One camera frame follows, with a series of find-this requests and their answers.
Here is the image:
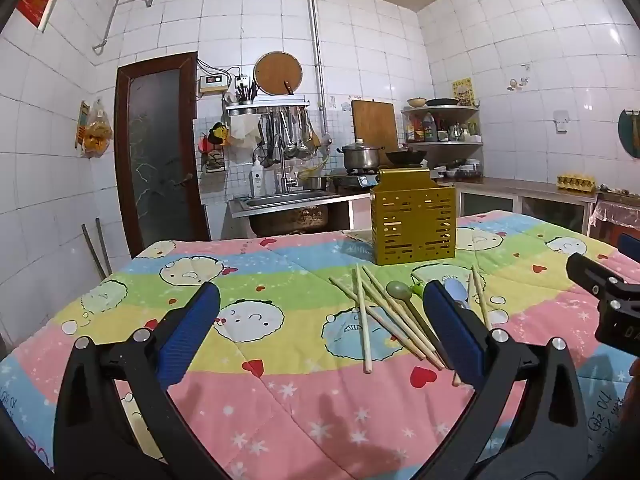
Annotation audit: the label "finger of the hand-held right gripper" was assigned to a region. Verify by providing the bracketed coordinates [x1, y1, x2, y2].
[618, 234, 640, 263]
[566, 252, 640, 302]

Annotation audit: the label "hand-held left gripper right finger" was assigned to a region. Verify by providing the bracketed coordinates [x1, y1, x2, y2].
[422, 280, 586, 480]

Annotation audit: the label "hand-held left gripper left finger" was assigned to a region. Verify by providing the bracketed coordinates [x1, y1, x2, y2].
[52, 281, 226, 480]

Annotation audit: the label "light blue spoon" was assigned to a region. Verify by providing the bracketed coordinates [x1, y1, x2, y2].
[444, 279, 471, 311]

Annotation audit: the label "olive green spoon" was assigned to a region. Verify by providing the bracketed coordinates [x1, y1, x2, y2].
[386, 280, 443, 361]

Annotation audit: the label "gold perforated utensil holder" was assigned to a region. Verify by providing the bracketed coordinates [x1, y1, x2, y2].
[370, 169, 457, 266]

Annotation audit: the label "row of hanging kitchen utensils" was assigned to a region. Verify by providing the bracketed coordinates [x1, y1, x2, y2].
[260, 107, 321, 167]

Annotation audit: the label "side table with lace cloth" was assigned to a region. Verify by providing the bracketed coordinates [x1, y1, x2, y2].
[590, 192, 640, 241]

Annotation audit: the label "yellow egg carton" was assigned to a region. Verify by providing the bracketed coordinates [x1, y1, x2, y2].
[557, 174, 598, 193]

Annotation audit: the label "kitchen counter cabinet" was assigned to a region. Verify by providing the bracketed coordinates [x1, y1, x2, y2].
[450, 177, 598, 233]

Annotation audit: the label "colourful cartoon printed blanket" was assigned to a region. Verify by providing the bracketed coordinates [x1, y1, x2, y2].
[0, 208, 640, 480]

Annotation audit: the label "pair of leaning sticks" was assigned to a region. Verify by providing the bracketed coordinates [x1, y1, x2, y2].
[82, 218, 113, 281]

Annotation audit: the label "steel kitchen sink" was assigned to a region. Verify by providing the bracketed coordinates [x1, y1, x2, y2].
[230, 190, 346, 236]

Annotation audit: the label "pile of bowls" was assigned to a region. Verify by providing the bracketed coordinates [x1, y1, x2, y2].
[432, 159, 483, 178]

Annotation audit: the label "white soap bottle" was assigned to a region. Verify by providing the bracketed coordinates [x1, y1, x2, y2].
[249, 155, 265, 198]

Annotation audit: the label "dark wooden glass door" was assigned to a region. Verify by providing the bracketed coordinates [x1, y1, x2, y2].
[115, 51, 211, 258]

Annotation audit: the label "metal faucet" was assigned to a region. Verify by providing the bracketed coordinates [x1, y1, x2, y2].
[277, 150, 298, 193]

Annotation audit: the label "gas stove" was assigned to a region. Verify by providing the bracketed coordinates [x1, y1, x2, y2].
[330, 167, 401, 188]

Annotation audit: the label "black wok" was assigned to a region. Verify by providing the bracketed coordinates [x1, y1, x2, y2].
[385, 147, 428, 167]

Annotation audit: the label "white corner shelf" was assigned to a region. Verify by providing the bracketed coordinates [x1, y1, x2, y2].
[401, 105, 485, 148]

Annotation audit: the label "red yellow hanging toy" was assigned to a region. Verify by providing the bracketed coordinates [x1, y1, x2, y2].
[199, 122, 231, 153]

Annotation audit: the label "steel pot with lid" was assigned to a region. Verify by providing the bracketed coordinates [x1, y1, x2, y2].
[337, 140, 383, 171]

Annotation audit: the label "row of condiment bottles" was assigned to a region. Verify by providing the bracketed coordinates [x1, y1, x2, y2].
[405, 112, 481, 143]

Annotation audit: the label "white hanging cloth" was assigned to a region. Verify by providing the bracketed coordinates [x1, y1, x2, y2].
[230, 115, 263, 151]

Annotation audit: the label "yellow hanging plastic bag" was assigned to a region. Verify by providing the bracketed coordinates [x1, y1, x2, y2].
[82, 100, 113, 158]

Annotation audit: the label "rectangular wooden cutting board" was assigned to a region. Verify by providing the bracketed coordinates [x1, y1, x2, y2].
[351, 99, 399, 153]

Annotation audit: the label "orange hanging card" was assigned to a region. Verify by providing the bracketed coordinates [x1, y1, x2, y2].
[75, 101, 91, 148]

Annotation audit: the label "round wooden cutting board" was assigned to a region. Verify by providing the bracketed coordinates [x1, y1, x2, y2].
[253, 51, 303, 97]

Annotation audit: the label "round dark green wall hanging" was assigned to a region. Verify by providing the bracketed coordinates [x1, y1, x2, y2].
[618, 109, 640, 158]

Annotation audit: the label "small wall sticker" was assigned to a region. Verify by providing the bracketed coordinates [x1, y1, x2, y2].
[507, 64, 531, 92]

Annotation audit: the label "yellow hose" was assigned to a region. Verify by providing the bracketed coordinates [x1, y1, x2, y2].
[300, 152, 331, 176]

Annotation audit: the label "metal wall rack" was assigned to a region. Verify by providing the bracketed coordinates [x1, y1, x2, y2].
[224, 95, 311, 111]

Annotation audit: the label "metal wall pipe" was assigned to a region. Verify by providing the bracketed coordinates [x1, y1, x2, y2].
[92, 0, 331, 146]

